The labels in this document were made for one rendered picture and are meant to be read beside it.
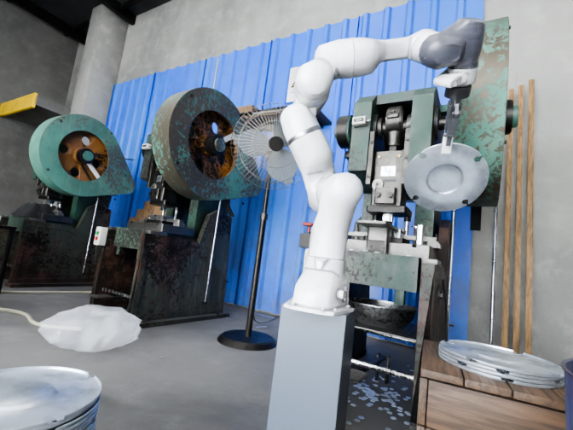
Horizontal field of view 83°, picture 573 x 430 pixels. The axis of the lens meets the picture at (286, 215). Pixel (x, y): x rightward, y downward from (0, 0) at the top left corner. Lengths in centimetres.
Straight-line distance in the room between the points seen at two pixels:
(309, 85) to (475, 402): 87
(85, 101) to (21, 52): 194
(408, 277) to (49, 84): 733
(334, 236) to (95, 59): 587
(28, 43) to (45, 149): 440
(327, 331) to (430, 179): 75
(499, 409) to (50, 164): 363
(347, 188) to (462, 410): 59
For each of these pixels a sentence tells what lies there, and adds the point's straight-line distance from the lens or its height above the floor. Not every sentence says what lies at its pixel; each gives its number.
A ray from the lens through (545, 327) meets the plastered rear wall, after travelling 287.
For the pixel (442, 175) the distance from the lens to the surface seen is 137.
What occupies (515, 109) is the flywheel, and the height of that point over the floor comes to 134.
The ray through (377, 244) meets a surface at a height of 69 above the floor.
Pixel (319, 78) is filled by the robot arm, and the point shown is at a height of 107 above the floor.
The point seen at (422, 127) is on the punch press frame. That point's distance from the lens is 171.
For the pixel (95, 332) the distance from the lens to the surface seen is 187.
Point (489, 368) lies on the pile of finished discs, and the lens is 101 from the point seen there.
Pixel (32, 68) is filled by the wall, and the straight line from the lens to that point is 785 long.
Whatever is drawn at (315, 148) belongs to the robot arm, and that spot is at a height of 90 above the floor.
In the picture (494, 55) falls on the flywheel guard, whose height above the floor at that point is 139.
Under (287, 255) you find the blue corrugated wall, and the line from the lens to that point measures 324.
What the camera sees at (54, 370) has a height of 24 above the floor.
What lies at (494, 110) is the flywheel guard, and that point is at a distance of 143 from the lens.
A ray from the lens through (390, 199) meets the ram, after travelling 165.
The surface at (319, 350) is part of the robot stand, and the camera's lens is 92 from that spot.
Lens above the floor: 58
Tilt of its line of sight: 7 degrees up
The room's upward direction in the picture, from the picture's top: 7 degrees clockwise
